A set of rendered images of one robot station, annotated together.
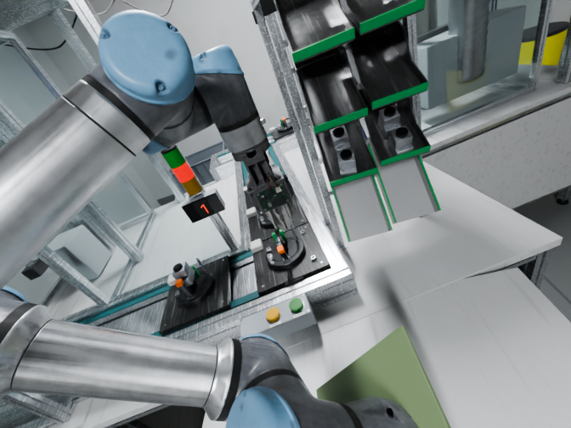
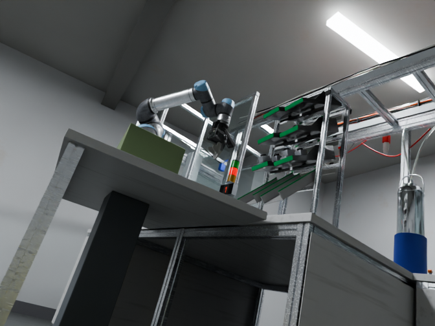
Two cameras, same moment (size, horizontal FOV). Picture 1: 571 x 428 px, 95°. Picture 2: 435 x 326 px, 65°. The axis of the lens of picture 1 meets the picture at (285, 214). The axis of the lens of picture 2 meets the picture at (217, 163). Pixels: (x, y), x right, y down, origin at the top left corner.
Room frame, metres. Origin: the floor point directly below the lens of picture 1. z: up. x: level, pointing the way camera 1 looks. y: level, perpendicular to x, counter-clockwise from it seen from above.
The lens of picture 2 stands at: (-0.47, -1.32, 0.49)
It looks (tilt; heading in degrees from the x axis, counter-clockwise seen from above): 24 degrees up; 54
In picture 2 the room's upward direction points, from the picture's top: 15 degrees clockwise
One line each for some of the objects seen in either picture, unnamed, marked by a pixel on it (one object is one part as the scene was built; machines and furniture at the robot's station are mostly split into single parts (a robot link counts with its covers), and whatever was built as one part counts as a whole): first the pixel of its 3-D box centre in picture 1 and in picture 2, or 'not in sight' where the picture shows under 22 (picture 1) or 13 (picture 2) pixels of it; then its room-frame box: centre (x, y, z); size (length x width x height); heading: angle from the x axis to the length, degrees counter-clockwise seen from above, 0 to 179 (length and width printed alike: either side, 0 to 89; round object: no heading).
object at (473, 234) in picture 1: (277, 214); (275, 264); (1.14, 0.04, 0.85); 1.50 x 1.41 x 0.03; 88
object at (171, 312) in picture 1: (198, 291); not in sight; (0.71, 0.39, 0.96); 0.24 x 0.24 x 0.02; 88
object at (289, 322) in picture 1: (277, 321); not in sight; (0.48, 0.15, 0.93); 0.21 x 0.07 x 0.06; 88
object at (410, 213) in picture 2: not in sight; (410, 204); (1.48, -0.57, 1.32); 0.14 x 0.14 x 0.38
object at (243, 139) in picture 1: (245, 134); (223, 120); (0.47, 0.01, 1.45); 0.08 x 0.08 x 0.05
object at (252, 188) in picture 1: (262, 175); (218, 132); (0.46, 0.01, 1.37); 0.09 x 0.08 x 0.12; 178
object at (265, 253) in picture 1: (281, 244); not in sight; (0.69, 0.05, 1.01); 0.24 x 0.24 x 0.13; 88
